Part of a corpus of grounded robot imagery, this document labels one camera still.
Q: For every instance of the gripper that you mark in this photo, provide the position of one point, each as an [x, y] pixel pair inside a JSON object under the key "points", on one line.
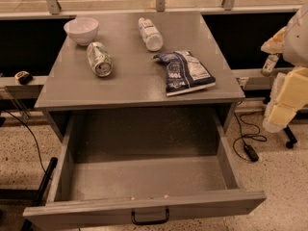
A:
{"points": [[296, 42]]}

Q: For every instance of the grey top drawer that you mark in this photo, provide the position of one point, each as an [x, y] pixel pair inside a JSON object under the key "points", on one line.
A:
{"points": [[115, 161]]}

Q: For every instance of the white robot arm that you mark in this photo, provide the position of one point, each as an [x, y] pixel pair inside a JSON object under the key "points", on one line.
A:
{"points": [[292, 40]]}

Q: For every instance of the small green bottle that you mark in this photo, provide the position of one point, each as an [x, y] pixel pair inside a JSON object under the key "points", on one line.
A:
{"points": [[270, 64]]}

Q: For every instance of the blue white chip bag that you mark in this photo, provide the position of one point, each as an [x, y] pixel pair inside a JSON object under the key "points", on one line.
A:
{"points": [[185, 73]]}

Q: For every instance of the clear plastic water bottle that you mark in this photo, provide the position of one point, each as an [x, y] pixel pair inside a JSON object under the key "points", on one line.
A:
{"points": [[150, 35]]}

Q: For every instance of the grey cabinet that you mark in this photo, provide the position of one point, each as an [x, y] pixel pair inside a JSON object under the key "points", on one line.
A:
{"points": [[137, 78]]}

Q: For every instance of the green white soda can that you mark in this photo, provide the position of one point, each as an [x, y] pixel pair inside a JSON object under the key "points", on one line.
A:
{"points": [[99, 59]]}

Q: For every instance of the white bowl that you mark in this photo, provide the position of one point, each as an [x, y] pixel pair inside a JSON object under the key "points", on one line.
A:
{"points": [[82, 30]]}

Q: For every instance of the black tape measure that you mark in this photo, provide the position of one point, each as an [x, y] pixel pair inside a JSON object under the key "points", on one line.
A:
{"points": [[23, 77]]}

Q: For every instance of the black stand leg left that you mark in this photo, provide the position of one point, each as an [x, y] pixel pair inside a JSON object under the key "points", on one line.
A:
{"points": [[35, 196]]}

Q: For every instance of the black power adapter with cable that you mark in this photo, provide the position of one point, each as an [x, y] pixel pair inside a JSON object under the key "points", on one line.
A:
{"points": [[251, 155]]}

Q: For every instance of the black drawer handle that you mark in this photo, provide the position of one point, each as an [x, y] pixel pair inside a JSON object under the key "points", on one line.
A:
{"points": [[142, 218]]}

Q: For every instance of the metal railing frame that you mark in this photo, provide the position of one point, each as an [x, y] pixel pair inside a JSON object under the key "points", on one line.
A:
{"points": [[154, 4]]}

